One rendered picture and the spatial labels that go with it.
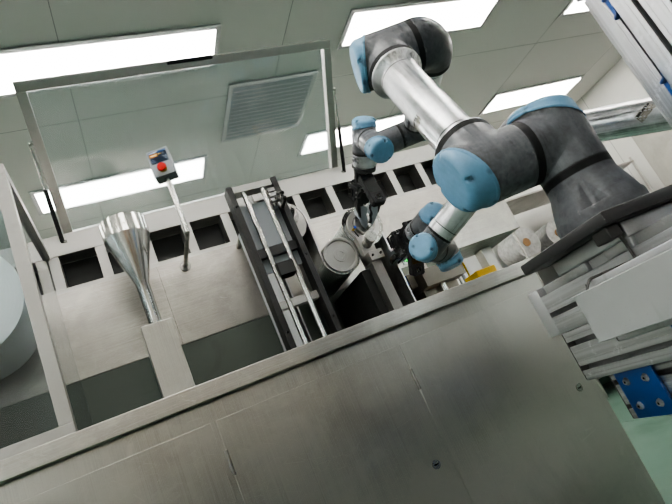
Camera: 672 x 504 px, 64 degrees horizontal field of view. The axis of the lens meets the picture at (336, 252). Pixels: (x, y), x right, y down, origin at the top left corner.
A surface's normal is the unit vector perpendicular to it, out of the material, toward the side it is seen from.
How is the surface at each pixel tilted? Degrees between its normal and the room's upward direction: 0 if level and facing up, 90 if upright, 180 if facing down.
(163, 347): 90
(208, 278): 90
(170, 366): 90
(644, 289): 90
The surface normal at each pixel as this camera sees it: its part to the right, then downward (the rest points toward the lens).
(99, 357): 0.27, -0.40
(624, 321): -0.90, 0.31
